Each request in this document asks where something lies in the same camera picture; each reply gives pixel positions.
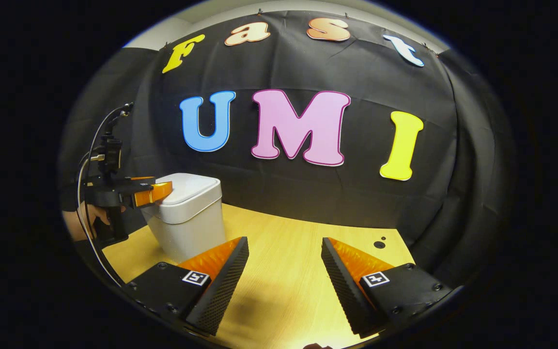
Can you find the wooden desktop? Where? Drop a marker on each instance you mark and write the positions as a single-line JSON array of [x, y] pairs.
[[284, 252]]

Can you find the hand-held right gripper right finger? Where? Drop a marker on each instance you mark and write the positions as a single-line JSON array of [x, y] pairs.
[[344, 291]]

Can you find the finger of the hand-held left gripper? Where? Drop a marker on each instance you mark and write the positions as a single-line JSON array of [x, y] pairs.
[[143, 180], [155, 194]]

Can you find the white desktop garbage bin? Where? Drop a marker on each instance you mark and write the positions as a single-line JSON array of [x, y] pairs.
[[192, 228]]

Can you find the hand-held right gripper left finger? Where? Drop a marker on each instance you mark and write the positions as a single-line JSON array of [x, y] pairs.
[[223, 291]]

